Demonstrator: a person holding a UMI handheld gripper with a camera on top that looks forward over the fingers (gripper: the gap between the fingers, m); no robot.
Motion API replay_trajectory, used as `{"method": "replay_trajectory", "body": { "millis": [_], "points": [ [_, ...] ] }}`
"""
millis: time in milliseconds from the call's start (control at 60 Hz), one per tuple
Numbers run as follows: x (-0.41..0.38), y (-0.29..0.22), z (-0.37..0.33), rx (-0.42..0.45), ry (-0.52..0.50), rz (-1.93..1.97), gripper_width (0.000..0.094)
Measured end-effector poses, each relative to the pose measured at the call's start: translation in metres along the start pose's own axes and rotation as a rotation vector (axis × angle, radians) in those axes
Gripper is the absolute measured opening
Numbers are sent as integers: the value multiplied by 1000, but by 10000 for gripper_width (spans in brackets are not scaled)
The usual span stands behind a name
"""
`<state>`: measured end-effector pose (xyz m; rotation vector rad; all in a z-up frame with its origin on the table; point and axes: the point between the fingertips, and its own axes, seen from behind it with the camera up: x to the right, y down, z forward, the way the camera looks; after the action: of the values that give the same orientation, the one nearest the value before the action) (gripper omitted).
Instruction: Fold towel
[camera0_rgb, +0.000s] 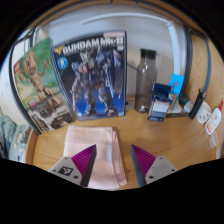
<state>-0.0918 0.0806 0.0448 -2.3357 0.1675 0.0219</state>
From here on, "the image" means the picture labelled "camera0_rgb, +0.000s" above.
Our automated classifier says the white bottle with red cap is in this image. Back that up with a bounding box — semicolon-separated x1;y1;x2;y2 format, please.
204;99;224;136

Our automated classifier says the teal blanket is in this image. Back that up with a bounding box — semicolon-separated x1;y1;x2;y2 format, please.
0;114;31;163

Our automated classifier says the pink towel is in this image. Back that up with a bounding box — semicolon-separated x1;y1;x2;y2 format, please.
63;125;128;190

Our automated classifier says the smoky clear water bottle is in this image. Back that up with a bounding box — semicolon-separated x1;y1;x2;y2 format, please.
133;48;158;114

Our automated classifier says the small blue box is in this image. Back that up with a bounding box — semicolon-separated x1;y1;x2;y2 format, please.
147;82;174;123

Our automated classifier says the dark green round lid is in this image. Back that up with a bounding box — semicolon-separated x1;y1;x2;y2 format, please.
177;90;190;107

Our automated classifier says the clear plastic cup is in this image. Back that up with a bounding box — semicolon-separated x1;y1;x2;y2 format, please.
208;131;221;149

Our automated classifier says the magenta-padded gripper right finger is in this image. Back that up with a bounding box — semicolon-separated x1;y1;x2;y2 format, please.
130;143;179;188

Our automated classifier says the white mug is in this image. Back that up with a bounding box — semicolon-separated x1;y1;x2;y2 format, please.
194;100;213;125

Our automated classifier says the black cylindrical device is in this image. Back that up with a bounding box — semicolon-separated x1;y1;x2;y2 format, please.
188;88;208;120

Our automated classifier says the light blue card pack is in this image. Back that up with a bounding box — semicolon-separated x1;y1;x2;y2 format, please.
168;73;185;111

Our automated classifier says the blue robot model kit box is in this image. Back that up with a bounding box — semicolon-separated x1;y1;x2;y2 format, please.
50;30;128;122

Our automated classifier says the green tree figure toy box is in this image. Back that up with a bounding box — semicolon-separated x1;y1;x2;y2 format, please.
12;37;75;134

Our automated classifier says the grey metal frame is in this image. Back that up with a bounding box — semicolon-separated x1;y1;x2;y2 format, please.
8;24;213;135

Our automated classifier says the white desk lamp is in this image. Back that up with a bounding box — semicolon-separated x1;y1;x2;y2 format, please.
80;11;188;118

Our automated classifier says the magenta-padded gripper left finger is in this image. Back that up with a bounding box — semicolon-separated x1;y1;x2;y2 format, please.
49;143;98;188

